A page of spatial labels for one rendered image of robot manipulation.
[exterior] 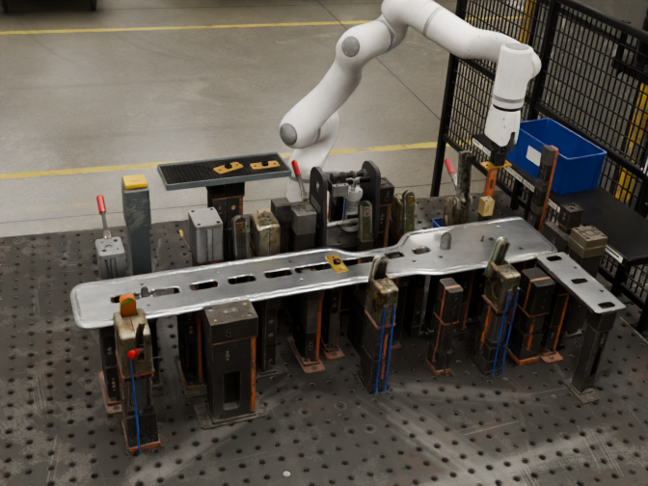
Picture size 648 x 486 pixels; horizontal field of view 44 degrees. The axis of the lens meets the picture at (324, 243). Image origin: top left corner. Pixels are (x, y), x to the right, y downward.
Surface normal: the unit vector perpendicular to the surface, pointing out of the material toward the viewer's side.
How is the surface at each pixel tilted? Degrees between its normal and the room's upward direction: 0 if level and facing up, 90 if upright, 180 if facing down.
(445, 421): 0
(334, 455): 0
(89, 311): 0
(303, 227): 90
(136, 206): 90
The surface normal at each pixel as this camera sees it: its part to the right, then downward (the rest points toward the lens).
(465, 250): 0.05, -0.85
